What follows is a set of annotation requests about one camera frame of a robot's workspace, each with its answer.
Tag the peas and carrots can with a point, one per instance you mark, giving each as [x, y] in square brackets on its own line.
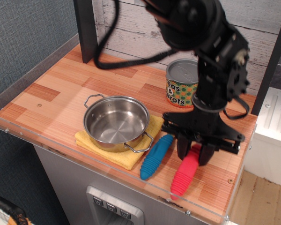
[181, 82]

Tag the dark vertical post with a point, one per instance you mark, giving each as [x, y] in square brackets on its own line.
[86, 26]
[269, 73]

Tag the yellow folded cloth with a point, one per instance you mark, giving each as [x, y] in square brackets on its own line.
[126, 159]

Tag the white cabinet at right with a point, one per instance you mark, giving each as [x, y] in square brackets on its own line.
[263, 158]

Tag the orange object bottom left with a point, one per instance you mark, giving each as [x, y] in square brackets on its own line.
[18, 221]

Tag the silver dispenser button panel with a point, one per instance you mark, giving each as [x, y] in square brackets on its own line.
[109, 210]

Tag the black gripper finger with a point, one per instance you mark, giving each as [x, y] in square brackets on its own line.
[183, 146]
[206, 152]

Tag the dark vertical post left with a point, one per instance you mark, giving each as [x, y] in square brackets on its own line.
[86, 26]

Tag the dark vertical post right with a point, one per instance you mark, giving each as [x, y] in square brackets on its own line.
[269, 73]

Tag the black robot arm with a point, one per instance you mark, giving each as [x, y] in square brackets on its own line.
[201, 26]

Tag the blue handled metal fork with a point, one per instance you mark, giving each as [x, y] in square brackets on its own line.
[155, 156]

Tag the grey toy fridge cabinet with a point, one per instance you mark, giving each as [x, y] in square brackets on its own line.
[70, 179]

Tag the stainless steel pot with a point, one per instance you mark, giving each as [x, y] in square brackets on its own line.
[117, 123]

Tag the red handled metal spoon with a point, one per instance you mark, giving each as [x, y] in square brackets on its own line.
[185, 173]

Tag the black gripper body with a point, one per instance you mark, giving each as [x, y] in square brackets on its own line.
[204, 125]

